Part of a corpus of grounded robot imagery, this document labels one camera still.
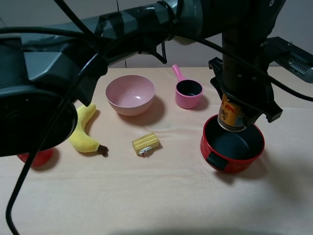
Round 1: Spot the yellow plush banana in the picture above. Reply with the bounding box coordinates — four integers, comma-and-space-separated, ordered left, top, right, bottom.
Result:
68, 103, 108, 156

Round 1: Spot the black cable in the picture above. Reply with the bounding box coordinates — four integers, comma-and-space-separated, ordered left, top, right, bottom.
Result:
0, 0, 313, 235

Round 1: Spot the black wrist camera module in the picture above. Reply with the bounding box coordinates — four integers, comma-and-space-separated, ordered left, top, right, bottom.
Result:
265, 37, 313, 84

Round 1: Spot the pink plastic bowl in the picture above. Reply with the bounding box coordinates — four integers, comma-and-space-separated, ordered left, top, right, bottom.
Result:
106, 75, 156, 117

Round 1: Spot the gold energy drink can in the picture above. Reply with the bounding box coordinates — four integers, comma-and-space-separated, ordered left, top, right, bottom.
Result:
217, 94, 246, 132

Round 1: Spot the red pot with black handles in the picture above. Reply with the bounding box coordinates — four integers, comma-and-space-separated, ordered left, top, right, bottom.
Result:
200, 115, 265, 174

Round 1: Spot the pink saucepan with handle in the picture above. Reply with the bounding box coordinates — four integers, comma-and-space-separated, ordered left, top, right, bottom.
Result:
172, 65, 203, 109

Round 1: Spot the yellow toy cake slice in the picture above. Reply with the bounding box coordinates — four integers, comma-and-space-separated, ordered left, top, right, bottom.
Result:
132, 133, 159, 157

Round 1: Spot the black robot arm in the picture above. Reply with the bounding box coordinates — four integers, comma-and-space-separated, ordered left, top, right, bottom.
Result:
0, 0, 284, 156

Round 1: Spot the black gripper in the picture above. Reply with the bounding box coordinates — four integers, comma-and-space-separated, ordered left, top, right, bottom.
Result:
208, 29, 283, 127

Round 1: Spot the red toy apple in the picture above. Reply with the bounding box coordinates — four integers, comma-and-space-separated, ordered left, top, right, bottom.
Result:
17, 148, 54, 167

